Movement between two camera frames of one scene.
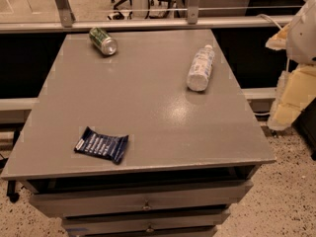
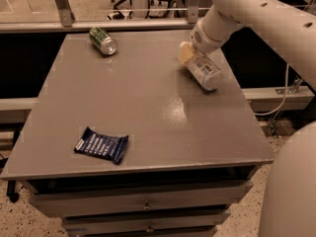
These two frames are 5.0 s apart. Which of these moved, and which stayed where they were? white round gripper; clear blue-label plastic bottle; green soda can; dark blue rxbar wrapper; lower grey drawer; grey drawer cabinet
Moved: clear blue-label plastic bottle; white round gripper
Stayed: grey drawer cabinet; dark blue rxbar wrapper; green soda can; lower grey drawer
